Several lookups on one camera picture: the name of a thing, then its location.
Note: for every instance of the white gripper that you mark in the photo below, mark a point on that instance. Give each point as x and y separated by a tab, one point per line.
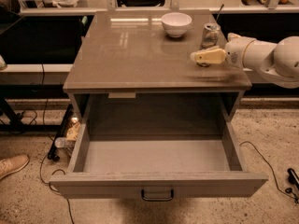
235	52

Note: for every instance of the silver redbull can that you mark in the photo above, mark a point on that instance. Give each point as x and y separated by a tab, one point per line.
210	36

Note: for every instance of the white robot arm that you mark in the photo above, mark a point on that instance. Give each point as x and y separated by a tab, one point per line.
277	63

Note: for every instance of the grey drawer cabinet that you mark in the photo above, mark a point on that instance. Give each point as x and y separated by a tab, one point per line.
129	51

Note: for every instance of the open grey top drawer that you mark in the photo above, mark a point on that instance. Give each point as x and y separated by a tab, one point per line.
157	142

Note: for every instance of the white ceramic bowl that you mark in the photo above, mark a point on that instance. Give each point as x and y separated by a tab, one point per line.
176	24

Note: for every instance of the black power plug device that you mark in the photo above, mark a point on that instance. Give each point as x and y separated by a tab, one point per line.
293	177

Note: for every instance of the crumpled yellow snack bag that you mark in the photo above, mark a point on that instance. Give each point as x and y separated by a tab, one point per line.
72	132

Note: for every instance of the tan shoe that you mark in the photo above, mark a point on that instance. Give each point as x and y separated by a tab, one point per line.
13	165

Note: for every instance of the black drawer handle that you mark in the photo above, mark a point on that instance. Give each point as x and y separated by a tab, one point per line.
157	196

